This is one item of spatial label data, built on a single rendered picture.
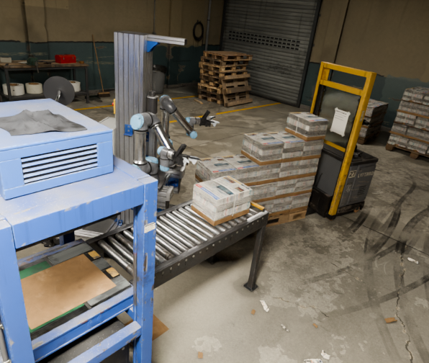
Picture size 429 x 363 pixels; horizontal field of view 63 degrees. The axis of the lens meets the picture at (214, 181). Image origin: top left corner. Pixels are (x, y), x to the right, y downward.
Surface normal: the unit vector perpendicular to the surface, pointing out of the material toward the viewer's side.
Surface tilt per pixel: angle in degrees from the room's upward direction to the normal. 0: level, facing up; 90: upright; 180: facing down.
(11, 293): 90
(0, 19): 90
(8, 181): 90
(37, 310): 0
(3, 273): 90
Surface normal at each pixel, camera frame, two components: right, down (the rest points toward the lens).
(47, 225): 0.72, 0.36
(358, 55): -0.69, 0.25
